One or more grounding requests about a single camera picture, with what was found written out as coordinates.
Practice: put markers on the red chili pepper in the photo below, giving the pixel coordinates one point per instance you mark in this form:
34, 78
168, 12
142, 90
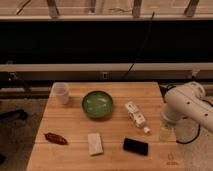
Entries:
57, 139

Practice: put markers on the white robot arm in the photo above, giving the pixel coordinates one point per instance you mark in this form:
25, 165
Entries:
187, 100

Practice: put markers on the white plastic bottle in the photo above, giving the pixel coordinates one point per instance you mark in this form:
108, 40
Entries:
137, 116

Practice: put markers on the green bowl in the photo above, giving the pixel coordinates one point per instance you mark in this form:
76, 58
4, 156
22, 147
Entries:
97, 104

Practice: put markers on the black eraser block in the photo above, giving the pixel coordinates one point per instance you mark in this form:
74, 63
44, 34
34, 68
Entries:
135, 146

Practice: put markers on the white sponge block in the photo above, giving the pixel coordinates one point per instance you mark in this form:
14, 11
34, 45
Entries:
95, 144

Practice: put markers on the translucent plastic cup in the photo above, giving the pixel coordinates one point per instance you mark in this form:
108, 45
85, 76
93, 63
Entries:
61, 91

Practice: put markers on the black office chair base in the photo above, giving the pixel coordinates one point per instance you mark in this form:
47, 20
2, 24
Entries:
20, 114

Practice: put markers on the translucent gripper tip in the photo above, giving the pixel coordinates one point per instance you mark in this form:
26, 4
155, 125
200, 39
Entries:
165, 132

